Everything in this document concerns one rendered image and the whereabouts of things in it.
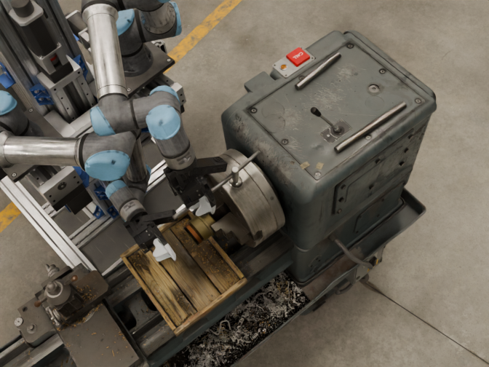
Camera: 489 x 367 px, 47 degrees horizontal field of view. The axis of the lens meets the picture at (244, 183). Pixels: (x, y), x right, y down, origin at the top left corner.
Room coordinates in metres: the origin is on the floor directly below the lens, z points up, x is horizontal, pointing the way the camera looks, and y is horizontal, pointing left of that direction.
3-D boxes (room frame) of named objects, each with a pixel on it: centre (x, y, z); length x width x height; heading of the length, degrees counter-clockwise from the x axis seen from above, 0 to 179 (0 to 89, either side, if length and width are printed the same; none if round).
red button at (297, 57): (1.31, -0.25, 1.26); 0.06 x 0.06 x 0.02; 30
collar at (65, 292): (0.65, 0.61, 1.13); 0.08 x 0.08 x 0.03
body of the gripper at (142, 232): (0.83, 0.35, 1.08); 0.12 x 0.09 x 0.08; 30
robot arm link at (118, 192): (0.98, 0.42, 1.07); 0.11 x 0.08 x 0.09; 30
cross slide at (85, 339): (0.59, 0.58, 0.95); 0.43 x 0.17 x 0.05; 30
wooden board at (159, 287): (0.76, 0.26, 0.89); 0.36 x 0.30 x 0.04; 30
